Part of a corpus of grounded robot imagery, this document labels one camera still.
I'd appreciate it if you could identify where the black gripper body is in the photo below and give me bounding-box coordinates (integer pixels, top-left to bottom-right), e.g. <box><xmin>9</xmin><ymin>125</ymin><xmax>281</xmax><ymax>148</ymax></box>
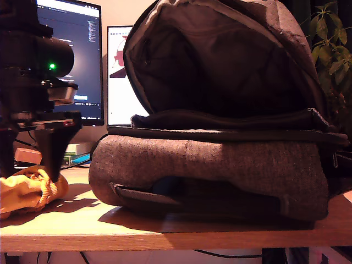
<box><xmin>0</xmin><ymin>81</ymin><xmax>83</xmax><ymax>131</ymax></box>

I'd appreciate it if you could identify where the yellow pair of socks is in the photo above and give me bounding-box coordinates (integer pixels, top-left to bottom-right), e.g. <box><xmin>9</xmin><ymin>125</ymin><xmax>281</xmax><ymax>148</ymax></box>
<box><xmin>0</xmin><ymin>164</ymin><xmax>69</xmax><ymax>219</ymax></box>

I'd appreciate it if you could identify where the grey fabric backpack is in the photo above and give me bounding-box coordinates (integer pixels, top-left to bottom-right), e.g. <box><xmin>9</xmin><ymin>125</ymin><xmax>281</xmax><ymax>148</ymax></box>
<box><xmin>88</xmin><ymin>0</ymin><xmax>352</xmax><ymax>222</ymax></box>

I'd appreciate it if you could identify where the small pink box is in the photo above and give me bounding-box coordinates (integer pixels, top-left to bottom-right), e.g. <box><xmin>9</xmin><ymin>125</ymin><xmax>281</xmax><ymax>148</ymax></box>
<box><xmin>14</xmin><ymin>147</ymin><xmax>42</xmax><ymax>165</ymax></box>

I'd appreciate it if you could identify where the white and green box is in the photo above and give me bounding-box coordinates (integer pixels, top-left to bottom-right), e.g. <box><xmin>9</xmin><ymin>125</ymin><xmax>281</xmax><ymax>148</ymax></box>
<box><xmin>65</xmin><ymin>142</ymin><xmax>93</xmax><ymax>157</ymax></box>

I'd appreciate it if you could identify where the blue flat item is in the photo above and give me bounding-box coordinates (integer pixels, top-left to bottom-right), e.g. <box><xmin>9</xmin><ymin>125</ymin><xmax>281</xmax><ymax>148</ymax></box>
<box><xmin>70</xmin><ymin>153</ymin><xmax>91</xmax><ymax>166</ymax></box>

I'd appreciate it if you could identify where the monitor with white screen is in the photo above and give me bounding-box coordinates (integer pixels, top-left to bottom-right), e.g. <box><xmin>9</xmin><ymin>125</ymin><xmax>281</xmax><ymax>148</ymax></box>
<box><xmin>106</xmin><ymin>26</ymin><xmax>151</xmax><ymax>127</ymax></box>

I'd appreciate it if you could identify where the monitor with dark code screen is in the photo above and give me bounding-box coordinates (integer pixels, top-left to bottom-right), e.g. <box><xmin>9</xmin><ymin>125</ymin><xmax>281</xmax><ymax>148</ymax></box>
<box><xmin>35</xmin><ymin>0</ymin><xmax>105</xmax><ymax>127</ymax></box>

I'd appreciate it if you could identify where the black table leg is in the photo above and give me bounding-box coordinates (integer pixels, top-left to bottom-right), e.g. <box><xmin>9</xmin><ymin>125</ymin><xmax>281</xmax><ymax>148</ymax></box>
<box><xmin>261</xmin><ymin>247</ymin><xmax>287</xmax><ymax>264</ymax></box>

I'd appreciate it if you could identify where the green leafy houseplant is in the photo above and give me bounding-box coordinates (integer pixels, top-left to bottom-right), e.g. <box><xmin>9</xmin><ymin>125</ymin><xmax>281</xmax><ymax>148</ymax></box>
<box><xmin>301</xmin><ymin>1</ymin><xmax>352</xmax><ymax>130</ymax></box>

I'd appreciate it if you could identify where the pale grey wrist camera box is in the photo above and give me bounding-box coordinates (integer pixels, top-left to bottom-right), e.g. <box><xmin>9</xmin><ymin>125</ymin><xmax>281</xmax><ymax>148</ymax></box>
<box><xmin>41</xmin><ymin>80</ymin><xmax>80</xmax><ymax>107</ymax></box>

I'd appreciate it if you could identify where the black cable under table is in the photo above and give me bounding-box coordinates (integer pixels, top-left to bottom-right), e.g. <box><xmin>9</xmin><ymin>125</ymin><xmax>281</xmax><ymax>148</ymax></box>
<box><xmin>192</xmin><ymin>249</ymin><xmax>263</xmax><ymax>260</ymax></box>

